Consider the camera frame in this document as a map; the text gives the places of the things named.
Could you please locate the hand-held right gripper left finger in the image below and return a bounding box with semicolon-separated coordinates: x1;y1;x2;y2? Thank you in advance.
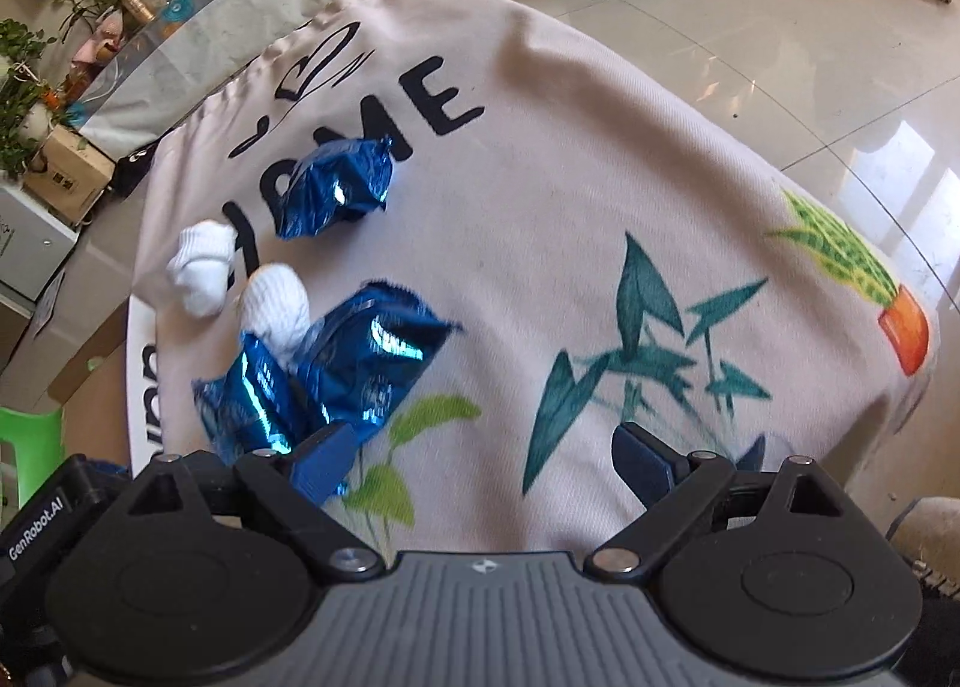
131;421;387;575

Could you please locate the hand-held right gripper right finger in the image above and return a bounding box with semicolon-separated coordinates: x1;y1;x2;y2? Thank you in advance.
585;423;845;579

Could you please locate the blue foil snack packet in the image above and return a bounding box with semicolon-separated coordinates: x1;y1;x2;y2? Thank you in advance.
193;331;316;467
274;134;397;240
289;282;462;448

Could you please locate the white sock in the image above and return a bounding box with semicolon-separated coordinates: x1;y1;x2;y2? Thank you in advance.
240;265;308;362
166;222;237;317

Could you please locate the white-sided cardboard box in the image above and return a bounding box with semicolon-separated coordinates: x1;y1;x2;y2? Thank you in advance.
49;293;162;482

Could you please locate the green plastic stool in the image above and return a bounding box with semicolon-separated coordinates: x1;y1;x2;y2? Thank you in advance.
0;406;65;500

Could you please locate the paper sheet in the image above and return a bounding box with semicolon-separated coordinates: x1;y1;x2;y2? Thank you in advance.
26;267;68;328

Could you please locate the printed white tablecloth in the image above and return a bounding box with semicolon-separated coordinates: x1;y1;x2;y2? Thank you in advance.
127;0;942;560

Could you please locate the white appliance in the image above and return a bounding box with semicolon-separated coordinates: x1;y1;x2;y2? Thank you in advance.
0;181;80;302

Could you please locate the black shoe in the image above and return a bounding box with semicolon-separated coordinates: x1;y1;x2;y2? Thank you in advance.
112;139;158;197

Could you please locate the green potted plant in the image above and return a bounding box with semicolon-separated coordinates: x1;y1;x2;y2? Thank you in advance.
0;19;57;178

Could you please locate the marble-print console cover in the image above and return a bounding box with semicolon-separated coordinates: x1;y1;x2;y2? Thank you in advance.
75;0;361;159

